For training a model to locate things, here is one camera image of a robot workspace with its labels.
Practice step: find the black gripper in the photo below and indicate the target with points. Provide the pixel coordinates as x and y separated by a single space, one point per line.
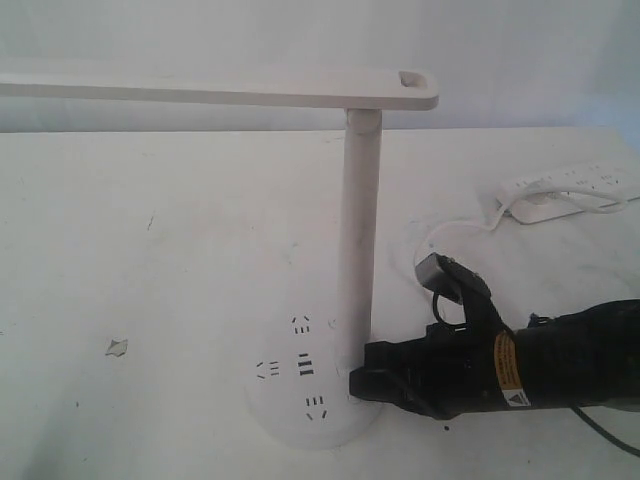
443 374

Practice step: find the white desk lamp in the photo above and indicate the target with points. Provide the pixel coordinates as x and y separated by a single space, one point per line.
299 391

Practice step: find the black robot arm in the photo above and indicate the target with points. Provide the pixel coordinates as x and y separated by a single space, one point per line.
589 358

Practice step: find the white power strip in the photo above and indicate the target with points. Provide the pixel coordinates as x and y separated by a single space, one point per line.
554 194

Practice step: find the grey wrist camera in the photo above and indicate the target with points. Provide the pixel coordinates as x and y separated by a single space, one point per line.
442 275

